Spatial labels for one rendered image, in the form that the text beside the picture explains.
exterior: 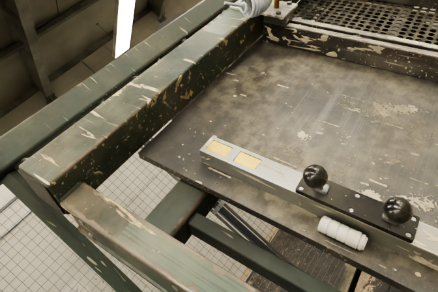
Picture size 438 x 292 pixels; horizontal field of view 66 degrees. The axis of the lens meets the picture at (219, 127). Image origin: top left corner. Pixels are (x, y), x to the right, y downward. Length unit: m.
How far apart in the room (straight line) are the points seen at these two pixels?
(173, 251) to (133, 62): 0.98
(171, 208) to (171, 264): 0.18
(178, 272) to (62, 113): 0.84
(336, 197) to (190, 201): 0.30
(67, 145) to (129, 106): 0.15
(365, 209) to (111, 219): 0.45
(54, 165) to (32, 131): 0.54
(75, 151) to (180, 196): 0.23
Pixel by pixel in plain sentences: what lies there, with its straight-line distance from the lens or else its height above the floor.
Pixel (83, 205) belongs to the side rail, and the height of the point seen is 1.79.
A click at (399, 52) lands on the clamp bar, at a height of 1.48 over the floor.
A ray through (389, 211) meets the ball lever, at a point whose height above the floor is 1.45.
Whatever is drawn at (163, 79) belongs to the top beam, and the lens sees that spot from 0.85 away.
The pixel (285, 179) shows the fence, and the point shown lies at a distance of 0.67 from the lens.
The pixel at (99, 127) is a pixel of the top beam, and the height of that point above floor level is 1.89.
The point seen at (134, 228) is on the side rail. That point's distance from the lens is 0.64.
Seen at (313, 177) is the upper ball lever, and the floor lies 1.54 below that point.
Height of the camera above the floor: 1.69
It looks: 1 degrees up
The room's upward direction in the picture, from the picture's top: 48 degrees counter-clockwise
